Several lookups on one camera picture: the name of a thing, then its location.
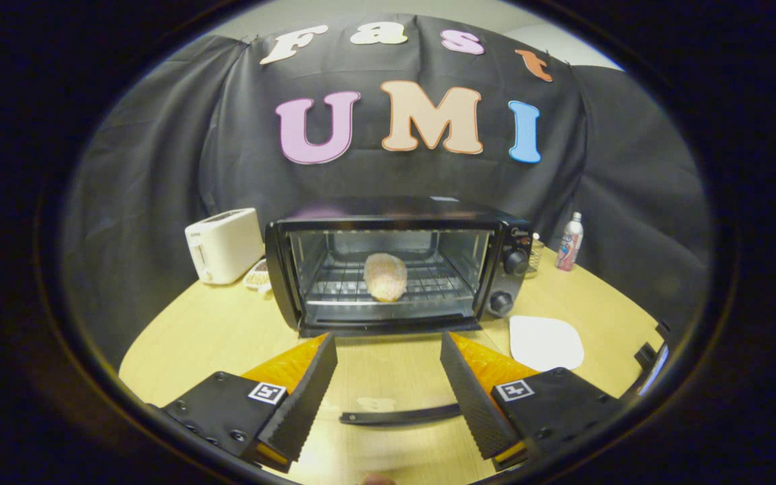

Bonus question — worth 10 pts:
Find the metal wire basket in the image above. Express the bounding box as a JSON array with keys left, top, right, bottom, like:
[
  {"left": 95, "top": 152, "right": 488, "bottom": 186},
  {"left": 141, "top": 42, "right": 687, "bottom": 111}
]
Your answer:
[{"left": 526, "top": 233, "right": 545, "bottom": 278}]

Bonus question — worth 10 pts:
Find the sugared cream bun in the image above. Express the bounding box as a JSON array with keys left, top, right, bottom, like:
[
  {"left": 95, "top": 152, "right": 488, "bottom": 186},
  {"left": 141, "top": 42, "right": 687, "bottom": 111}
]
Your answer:
[{"left": 363, "top": 253, "right": 408, "bottom": 302}]

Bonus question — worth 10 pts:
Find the pink and white bottle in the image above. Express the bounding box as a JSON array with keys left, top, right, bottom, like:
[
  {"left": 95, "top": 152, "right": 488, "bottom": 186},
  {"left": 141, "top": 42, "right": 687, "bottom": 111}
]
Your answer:
[{"left": 556, "top": 212, "right": 584, "bottom": 272}]

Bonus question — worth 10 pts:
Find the black toaster oven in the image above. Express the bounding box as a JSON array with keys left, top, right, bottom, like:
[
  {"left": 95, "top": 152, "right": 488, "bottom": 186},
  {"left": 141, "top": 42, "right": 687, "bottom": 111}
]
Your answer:
[{"left": 265, "top": 196, "right": 534, "bottom": 426}]

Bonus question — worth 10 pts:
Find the white plate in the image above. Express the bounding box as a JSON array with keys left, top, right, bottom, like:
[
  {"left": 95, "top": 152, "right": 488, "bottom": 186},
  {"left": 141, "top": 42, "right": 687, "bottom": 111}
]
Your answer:
[{"left": 509, "top": 315, "right": 585, "bottom": 372}]

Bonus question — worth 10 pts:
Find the black backdrop cloth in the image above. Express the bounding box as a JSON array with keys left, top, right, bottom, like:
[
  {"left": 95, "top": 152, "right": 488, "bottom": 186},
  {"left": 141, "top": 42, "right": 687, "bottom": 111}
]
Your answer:
[{"left": 61, "top": 13, "right": 711, "bottom": 368}]

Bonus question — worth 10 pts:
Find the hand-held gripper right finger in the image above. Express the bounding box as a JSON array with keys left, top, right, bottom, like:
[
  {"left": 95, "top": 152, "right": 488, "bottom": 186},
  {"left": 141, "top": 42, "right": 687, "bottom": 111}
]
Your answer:
[{"left": 439, "top": 330, "right": 624, "bottom": 471}]

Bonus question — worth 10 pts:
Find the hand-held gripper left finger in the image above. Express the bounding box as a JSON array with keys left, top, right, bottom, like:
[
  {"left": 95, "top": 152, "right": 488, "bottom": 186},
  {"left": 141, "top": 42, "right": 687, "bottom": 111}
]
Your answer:
[{"left": 148, "top": 332, "right": 339, "bottom": 472}]

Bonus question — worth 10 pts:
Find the white toaster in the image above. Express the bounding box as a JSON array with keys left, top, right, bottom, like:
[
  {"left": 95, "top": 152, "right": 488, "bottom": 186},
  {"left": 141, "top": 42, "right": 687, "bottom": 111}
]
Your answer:
[{"left": 185, "top": 207, "right": 265, "bottom": 286}]

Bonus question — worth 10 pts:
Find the white divided grain dish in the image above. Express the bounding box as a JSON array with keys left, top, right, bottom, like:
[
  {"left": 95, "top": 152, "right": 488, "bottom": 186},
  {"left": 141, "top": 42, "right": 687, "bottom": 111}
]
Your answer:
[{"left": 242, "top": 259, "right": 271, "bottom": 294}]

